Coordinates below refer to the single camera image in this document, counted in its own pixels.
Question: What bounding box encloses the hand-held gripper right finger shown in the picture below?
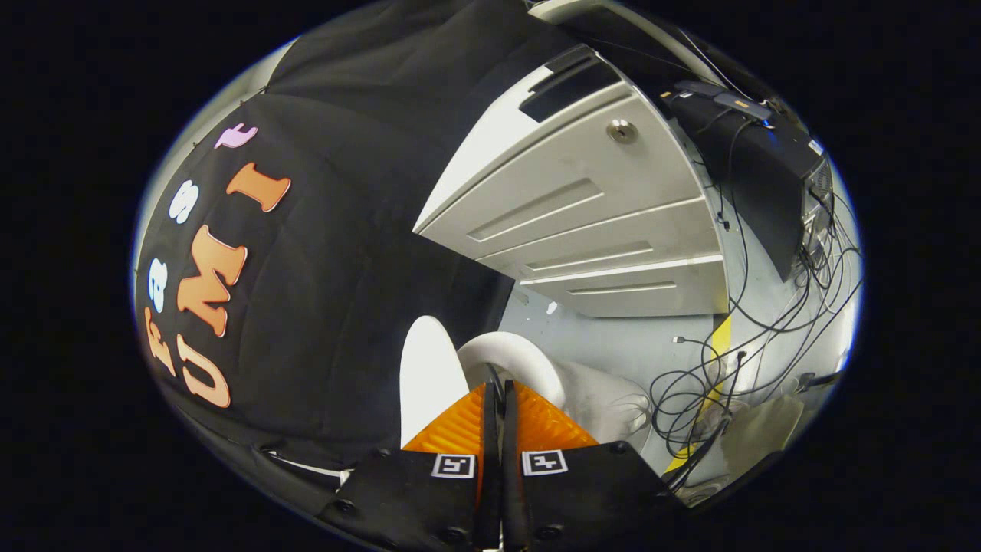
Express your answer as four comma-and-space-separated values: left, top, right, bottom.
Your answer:
502, 380, 684, 552

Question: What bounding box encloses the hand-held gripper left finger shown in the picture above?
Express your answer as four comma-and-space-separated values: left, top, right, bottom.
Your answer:
317, 381, 503, 552

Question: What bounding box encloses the white toilet bowl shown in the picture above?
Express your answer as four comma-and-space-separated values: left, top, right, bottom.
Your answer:
552, 360, 654, 461

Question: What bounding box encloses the yellow floor tape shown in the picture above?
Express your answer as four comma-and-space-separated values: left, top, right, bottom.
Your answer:
663, 314, 733, 475

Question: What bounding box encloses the black backdrop cloth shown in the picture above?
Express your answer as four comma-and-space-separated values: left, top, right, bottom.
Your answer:
134, 0, 614, 499

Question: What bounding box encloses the white drawer cabinet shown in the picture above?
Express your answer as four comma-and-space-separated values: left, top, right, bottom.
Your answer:
412, 42, 730, 319

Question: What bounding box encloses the black computer tower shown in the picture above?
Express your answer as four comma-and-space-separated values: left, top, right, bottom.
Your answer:
663, 80, 828, 283

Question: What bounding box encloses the black flat device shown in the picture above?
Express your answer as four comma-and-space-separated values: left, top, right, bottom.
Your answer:
674, 80, 775, 123

